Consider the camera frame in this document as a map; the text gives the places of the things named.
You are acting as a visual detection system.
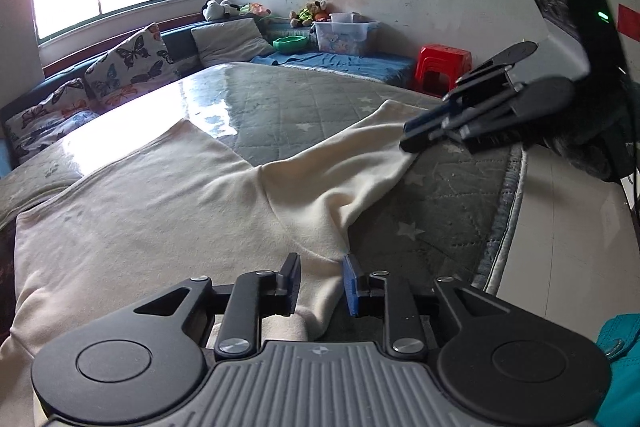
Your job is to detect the green plastic basin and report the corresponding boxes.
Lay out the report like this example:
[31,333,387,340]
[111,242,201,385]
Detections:
[272,35,311,54]

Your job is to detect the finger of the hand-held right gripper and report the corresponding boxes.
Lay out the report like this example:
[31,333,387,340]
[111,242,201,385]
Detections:
[399,99,527,154]
[402,57,518,136]

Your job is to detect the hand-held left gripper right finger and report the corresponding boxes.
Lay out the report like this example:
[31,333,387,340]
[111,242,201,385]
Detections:
[341,253,506,356]

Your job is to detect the grey pillow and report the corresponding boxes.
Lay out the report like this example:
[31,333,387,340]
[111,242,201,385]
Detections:
[191,18,277,68]

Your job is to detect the panda plush toy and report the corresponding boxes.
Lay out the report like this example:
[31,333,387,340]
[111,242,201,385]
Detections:
[201,0,242,22]

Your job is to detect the red plastic stool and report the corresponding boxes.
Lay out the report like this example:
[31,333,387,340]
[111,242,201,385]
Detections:
[412,45,474,96]

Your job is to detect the person's right hand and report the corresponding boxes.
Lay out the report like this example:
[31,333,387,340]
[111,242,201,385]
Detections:
[542,122,622,182]

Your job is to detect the cream knit garment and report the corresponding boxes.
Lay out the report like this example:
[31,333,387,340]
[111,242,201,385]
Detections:
[0,99,426,427]

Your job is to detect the blue sofa cover cloth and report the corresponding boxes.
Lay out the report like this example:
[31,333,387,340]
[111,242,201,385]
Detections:
[250,50,418,86]

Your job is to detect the clear plastic storage box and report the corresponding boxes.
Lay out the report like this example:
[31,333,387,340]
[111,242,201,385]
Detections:
[311,12,381,56]

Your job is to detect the dark blue sofa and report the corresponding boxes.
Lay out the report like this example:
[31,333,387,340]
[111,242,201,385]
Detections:
[0,18,418,168]

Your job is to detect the teal cloth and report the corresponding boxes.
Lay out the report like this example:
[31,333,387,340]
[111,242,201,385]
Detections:
[595,313,640,427]

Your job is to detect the flat butterfly print pillow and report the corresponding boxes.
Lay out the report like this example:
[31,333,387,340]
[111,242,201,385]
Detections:
[4,78,102,164]

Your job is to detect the grey quilted star mattress pad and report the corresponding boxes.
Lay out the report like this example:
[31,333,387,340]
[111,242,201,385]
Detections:
[0,62,526,303]

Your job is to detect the red wall tape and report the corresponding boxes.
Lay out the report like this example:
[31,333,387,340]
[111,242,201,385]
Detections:
[617,4,640,34]

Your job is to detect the brown and green plush toys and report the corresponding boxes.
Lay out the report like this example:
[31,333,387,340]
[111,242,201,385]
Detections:
[289,0,332,28]

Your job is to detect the upright butterfly print pillow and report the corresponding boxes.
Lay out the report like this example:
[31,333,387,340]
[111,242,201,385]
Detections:
[84,23,182,110]

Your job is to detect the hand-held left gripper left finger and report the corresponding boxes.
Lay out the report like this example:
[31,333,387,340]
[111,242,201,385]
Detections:
[134,252,303,359]

